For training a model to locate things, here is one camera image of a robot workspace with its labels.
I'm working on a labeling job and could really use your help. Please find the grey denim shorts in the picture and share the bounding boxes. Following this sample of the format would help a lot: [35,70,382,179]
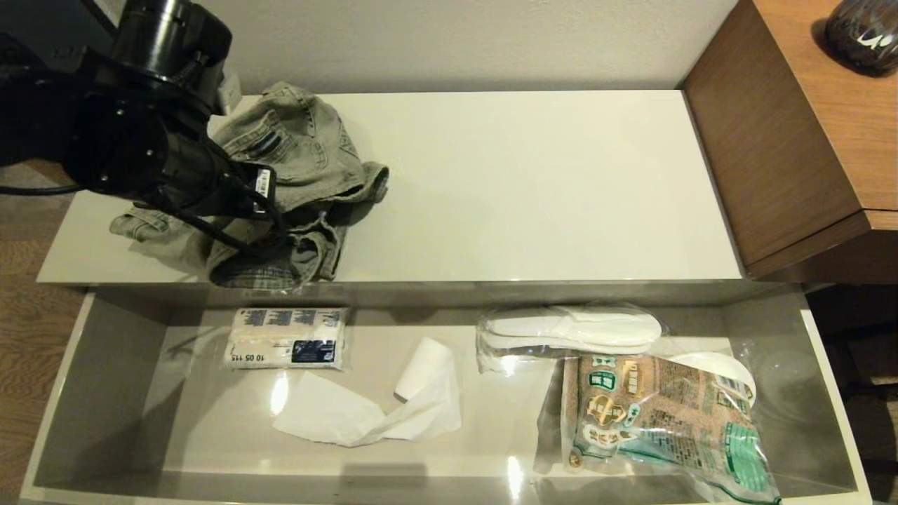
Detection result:
[109,81,391,290]

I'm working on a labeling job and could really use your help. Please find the white toilet paper roll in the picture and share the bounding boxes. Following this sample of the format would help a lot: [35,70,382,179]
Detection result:
[272,336,464,449]

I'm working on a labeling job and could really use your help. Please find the grey cabinet drawer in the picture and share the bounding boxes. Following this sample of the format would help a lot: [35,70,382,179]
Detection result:
[19,281,875,505]

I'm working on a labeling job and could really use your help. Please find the white and blue tissue pack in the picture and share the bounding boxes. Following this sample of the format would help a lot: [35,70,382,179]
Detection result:
[222,307,350,373]

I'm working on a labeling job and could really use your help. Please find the grey glossy low cabinet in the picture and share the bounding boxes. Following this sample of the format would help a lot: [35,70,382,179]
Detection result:
[36,90,746,307]

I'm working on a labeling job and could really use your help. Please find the white slippers in plastic bag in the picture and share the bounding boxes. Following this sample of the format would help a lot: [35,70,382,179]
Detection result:
[475,302,664,377]

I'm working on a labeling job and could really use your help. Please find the brown and green snack bag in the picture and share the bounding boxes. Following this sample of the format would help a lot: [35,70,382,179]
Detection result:
[560,352,784,505]

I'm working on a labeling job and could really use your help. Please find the white paper plates pack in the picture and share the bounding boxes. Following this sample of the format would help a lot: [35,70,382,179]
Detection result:
[663,350,759,422]

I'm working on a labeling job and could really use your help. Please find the brown wooden desk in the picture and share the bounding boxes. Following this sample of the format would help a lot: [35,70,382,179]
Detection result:
[681,0,898,285]

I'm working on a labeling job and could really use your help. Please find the dark glossy vase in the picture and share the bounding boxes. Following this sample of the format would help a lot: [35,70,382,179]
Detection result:
[824,0,898,77]

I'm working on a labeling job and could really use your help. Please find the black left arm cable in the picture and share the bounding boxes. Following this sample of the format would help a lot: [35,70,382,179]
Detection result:
[0,181,285,250]

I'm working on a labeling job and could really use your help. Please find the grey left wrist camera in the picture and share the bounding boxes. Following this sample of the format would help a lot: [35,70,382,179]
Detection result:
[217,72,243,117]

